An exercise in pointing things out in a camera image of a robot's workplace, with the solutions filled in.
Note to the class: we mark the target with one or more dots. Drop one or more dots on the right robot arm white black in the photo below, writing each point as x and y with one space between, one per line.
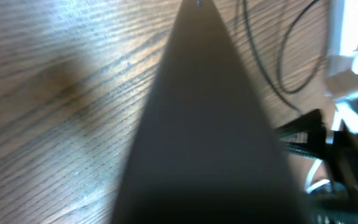
335 199

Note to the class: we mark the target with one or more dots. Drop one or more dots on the Samsung Galaxy smartphone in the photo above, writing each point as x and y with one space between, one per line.
204 151

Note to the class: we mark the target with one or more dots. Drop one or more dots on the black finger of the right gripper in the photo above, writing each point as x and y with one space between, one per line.
307 127
311 150

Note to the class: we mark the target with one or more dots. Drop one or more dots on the white power strip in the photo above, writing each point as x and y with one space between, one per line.
343 40

